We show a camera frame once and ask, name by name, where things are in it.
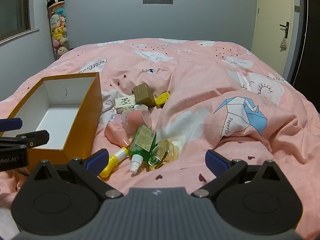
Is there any cream door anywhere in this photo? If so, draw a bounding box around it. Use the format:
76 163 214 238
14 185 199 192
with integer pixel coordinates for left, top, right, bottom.
252 0 304 77

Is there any pink bottle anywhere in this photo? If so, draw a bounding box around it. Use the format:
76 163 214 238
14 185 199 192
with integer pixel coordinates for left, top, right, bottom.
104 121 131 148

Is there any dark wardrobe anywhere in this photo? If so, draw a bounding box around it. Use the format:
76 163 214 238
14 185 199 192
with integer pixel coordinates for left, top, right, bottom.
290 0 320 115

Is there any gold round jar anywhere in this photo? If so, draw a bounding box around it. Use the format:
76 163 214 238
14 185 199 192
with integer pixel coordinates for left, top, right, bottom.
144 140 179 172

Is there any clear tube of plush toys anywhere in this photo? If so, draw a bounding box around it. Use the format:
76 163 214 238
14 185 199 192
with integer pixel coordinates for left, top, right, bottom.
48 1 70 60

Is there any clear cup with pink sponge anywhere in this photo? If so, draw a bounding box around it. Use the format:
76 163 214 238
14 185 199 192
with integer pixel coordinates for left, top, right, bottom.
121 104 152 134

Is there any black door handle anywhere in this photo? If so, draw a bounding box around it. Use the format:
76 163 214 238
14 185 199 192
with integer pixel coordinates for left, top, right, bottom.
279 22 290 38

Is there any orange cardboard box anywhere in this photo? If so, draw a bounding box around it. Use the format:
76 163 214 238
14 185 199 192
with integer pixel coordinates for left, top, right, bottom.
5 72 103 172

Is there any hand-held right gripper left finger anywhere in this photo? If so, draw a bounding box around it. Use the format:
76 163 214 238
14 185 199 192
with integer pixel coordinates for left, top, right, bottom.
26 149 123 200

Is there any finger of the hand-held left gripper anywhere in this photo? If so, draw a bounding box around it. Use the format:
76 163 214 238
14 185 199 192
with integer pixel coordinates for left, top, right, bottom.
0 130 50 148
0 118 23 132

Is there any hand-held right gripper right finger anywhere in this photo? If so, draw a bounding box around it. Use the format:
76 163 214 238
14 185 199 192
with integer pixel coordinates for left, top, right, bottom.
191 149 288 200

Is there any yellow clip toy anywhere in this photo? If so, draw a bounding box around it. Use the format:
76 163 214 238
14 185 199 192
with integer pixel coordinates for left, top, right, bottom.
155 92 170 109

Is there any window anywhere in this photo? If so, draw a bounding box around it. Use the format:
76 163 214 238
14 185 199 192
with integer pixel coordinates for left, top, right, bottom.
0 0 40 46

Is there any brown cube box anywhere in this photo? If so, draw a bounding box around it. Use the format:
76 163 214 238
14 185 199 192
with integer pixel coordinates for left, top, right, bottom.
133 82 157 108

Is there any white box with black characters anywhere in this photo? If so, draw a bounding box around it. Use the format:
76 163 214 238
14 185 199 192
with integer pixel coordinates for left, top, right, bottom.
115 95 137 115

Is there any yellow bottle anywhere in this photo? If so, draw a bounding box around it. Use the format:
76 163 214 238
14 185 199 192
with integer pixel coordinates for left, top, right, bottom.
99 147 129 178

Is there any pink printed blanket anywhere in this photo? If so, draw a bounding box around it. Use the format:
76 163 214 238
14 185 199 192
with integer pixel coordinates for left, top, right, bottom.
0 38 320 230

